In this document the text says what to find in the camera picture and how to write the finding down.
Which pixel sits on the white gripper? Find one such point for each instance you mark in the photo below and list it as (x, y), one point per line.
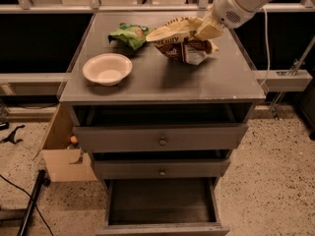
(227, 11)

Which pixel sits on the brown yellow chip bag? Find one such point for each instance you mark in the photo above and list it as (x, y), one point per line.
(176, 40)

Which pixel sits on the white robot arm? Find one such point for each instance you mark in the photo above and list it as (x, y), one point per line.
(229, 14)

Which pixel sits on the green chip bag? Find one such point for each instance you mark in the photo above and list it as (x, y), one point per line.
(133, 36)

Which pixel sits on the grey drawer cabinet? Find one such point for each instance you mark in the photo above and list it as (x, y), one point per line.
(159, 91)

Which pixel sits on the grey top drawer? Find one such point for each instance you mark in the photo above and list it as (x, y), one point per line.
(158, 138)

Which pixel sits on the grey drawer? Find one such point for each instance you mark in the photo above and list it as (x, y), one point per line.
(162, 207)
(158, 138)
(162, 168)

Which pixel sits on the grey middle drawer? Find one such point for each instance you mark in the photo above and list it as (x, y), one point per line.
(162, 168)

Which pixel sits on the grey bottom drawer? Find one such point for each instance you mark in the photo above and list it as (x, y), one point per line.
(162, 207)

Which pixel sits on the white paper bowl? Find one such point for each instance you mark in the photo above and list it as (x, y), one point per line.
(107, 69)

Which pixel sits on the orange ball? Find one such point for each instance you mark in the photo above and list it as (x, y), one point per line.
(73, 140)

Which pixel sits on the cardboard box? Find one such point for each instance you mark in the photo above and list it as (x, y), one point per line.
(63, 163)

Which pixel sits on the black stand leg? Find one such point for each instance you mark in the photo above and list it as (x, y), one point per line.
(39, 182)

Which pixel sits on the black clamp tool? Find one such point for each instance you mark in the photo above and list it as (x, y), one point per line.
(11, 137)

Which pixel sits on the metal frame rail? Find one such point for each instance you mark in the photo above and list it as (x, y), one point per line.
(65, 9)

